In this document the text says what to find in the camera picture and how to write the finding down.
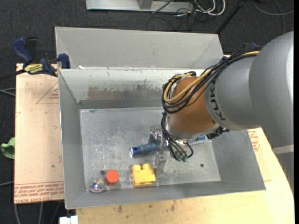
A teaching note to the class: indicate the shiny iridescent ball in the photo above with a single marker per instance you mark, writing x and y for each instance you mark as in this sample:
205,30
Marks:
97,185

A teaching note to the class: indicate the orange hexagonal block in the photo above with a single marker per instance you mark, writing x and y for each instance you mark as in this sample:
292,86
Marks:
112,177

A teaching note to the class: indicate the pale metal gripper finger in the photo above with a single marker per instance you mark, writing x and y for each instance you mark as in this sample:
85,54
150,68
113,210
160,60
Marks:
160,164
155,135

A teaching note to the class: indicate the grey metal bin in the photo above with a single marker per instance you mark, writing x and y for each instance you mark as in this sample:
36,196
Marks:
112,134

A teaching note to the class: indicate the yellow toy brick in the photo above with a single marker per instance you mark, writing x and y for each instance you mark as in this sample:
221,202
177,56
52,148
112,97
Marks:
143,175

